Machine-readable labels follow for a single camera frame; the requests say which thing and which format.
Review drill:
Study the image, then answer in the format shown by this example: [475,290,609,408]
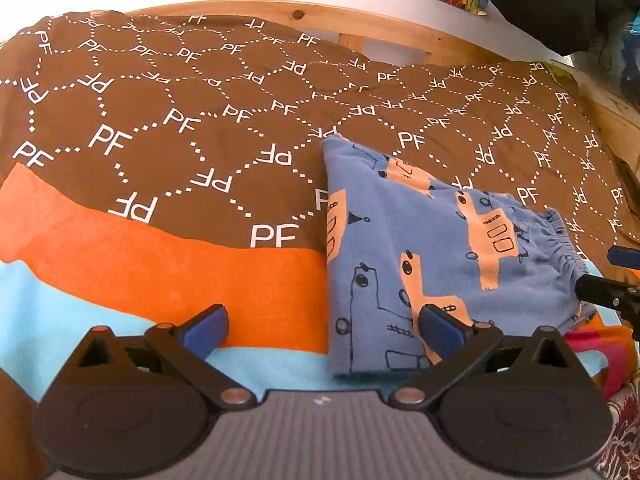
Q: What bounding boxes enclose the wooden bed frame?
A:
[122,0,640,161]

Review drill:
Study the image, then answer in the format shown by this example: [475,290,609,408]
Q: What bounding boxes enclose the pink orange cloth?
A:
[564,325,638,402]

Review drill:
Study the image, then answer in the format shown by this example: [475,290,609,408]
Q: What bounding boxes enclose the mustard brown cloth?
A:
[0,366,47,480]

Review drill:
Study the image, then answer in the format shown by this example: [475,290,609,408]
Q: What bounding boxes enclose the brown printed blanket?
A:
[0,9,640,403]

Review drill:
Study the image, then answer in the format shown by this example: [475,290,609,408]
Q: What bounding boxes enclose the black hanging cloth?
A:
[481,0,640,57]

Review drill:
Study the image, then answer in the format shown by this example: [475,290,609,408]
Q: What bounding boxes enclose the blue printed pants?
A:
[321,134,599,380]

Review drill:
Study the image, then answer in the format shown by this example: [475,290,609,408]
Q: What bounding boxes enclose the yellow-green cloth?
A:
[544,60,583,88]

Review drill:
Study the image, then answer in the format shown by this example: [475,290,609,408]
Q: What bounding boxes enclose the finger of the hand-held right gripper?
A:
[574,274,640,330]
[606,245,640,268]

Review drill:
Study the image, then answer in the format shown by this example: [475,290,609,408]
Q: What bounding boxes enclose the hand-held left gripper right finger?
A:
[389,303,587,409]

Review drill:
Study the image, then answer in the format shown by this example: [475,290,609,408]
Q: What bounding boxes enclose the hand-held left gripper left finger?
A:
[64,303,257,409]

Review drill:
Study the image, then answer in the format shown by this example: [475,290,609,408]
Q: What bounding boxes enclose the floral patterned cloth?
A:
[602,372,640,480]

